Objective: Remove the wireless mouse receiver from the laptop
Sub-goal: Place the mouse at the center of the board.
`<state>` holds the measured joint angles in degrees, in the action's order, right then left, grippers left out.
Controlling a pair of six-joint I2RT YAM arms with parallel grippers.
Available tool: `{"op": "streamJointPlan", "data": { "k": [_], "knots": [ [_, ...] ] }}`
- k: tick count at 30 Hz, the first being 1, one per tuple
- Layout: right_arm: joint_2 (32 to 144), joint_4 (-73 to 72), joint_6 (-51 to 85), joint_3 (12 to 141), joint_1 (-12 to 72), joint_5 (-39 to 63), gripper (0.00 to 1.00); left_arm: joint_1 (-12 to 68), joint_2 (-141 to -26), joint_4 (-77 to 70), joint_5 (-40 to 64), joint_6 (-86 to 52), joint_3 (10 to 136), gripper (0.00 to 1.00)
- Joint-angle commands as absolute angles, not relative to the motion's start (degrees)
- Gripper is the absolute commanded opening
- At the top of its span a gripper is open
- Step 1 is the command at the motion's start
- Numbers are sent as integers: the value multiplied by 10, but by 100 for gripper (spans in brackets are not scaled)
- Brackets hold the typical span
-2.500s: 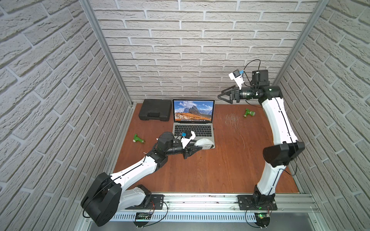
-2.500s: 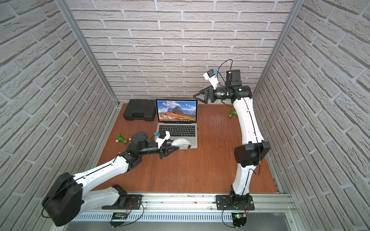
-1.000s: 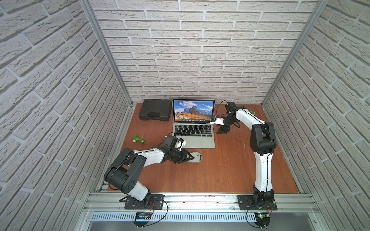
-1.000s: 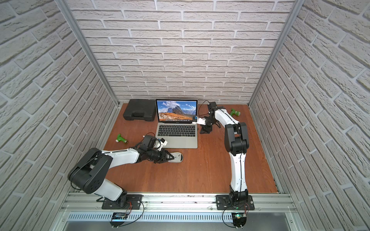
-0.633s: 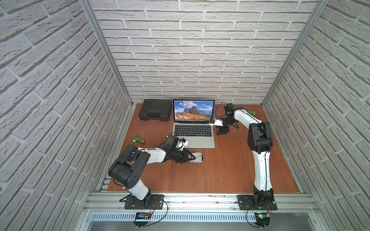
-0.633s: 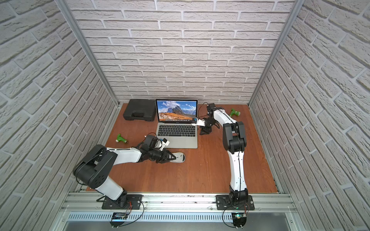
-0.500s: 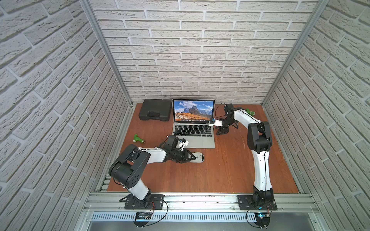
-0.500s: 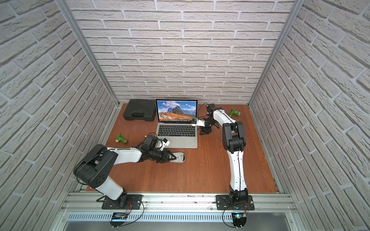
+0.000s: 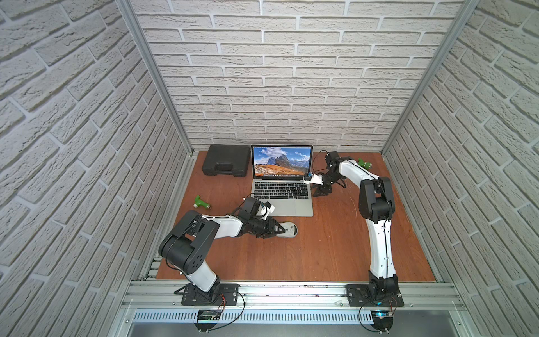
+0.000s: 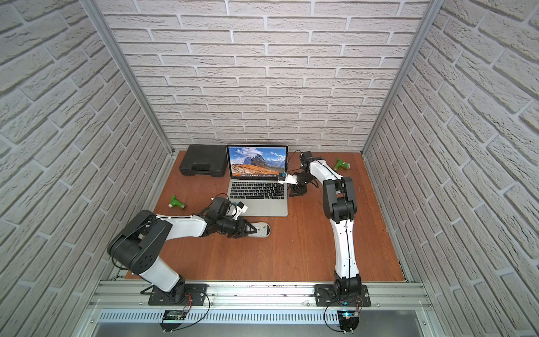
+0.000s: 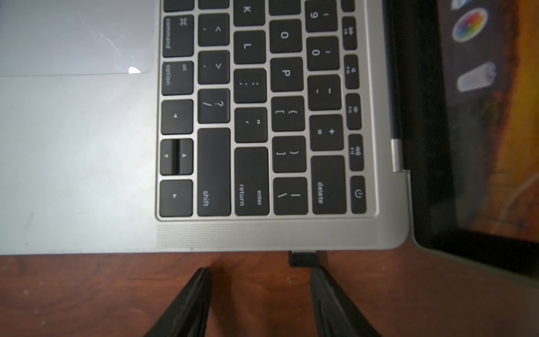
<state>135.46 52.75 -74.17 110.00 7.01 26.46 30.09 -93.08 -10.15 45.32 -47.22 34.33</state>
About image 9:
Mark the controller board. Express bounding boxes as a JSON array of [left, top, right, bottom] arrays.
[[195, 310, 221, 332], [371, 311, 394, 334]]

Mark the aluminium corner post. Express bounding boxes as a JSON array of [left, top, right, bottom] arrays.
[[380, 0, 479, 157], [117, 0, 195, 157]]

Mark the green toy drill left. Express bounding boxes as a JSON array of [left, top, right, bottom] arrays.
[[193, 195, 211, 209]]

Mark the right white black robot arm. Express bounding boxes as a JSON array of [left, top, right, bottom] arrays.
[[312, 151, 401, 307]]

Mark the green toy drill right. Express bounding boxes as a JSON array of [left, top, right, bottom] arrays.
[[357, 158, 372, 171]]

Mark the left controller board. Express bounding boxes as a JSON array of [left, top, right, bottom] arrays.
[[195, 310, 221, 332]]

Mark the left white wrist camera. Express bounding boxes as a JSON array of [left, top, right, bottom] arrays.
[[256, 202, 275, 220]]

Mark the aluminium front rail frame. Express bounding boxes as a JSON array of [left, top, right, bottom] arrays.
[[121, 280, 467, 327]]

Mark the green toy drill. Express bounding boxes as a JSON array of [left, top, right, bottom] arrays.
[[193, 195, 211, 209], [357, 158, 372, 171]]

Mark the right controller board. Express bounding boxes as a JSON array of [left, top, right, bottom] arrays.
[[371, 311, 394, 334]]

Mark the grey wireless mouse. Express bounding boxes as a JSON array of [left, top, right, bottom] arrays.
[[280, 222, 298, 238]]

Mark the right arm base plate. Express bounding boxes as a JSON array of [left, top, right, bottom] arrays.
[[345, 284, 404, 308]]

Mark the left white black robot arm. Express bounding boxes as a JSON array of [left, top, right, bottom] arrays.
[[159, 196, 298, 304]]

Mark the silver open laptop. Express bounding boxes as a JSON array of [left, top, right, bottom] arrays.
[[251, 145, 314, 217]]

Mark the left aluminium corner post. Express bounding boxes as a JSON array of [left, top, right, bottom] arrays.
[[117, 0, 195, 157]]

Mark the right aluminium corner post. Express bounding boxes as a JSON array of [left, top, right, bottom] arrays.
[[380, 0, 479, 157]]

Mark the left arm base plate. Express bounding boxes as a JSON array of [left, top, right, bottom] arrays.
[[181, 283, 239, 306]]

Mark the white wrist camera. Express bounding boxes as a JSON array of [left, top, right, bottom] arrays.
[[303, 172, 324, 185], [256, 202, 275, 220]]

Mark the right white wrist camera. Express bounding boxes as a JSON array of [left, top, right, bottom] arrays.
[[303, 172, 324, 185]]

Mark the black plastic tool case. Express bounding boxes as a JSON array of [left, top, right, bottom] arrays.
[[202, 145, 251, 177]]

